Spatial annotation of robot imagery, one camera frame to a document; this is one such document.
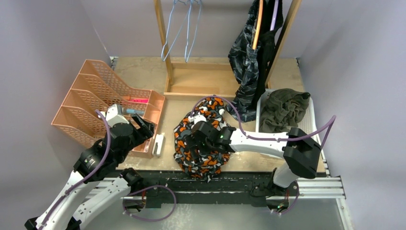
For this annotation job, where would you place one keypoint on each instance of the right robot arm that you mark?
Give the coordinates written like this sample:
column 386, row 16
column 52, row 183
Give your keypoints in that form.
column 299, row 150

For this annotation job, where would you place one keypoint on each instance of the orange hanger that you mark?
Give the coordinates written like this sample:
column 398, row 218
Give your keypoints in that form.
column 258, row 25

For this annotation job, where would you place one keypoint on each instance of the blue marker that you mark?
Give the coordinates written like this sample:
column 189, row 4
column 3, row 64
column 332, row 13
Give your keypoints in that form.
column 134, row 111

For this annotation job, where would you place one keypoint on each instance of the purple hanger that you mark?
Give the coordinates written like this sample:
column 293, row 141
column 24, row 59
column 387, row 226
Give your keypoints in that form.
column 274, row 15

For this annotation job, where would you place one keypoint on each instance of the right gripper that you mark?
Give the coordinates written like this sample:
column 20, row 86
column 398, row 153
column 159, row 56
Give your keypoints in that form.
column 192, row 142

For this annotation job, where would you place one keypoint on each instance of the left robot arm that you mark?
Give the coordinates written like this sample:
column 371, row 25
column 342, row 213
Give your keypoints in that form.
column 69, row 210

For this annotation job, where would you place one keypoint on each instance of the wooden clothes rack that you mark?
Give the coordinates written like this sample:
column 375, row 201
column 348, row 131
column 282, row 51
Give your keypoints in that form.
column 193, row 80

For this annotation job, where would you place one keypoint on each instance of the black garment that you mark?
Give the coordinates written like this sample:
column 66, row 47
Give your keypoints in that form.
column 266, row 45

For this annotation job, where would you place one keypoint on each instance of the grey camouflage shorts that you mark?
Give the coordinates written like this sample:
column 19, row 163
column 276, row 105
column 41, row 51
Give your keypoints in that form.
column 243, row 59

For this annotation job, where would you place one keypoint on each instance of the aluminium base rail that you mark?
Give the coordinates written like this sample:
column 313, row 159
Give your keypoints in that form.
column 156, row 188

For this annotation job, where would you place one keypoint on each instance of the white plastic basket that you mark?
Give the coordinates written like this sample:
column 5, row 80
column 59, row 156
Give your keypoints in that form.
column 307, row 124

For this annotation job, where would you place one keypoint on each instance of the pink highlighter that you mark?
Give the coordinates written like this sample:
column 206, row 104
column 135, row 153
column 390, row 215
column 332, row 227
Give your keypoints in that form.
column 145, row 101

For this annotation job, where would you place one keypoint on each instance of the orange camouflage shorts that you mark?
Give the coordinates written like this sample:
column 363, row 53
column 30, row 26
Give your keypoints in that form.
column 196, row 163

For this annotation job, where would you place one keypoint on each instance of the blue wire hanger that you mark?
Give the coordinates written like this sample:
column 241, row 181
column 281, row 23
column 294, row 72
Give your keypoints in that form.
column 178, row 20

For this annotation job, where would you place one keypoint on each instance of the white stapler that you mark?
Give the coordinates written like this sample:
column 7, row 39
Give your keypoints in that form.
column 158, row 144

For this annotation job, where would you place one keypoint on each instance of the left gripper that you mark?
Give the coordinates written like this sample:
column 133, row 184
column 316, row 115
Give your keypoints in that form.
column 145, row 130

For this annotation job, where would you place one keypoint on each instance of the olive green shorts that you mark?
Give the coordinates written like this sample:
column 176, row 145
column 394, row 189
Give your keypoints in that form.
column 283, row 109

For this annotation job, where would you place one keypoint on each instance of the peach plastic file organizer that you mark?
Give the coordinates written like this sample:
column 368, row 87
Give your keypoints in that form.
column 97, row 87

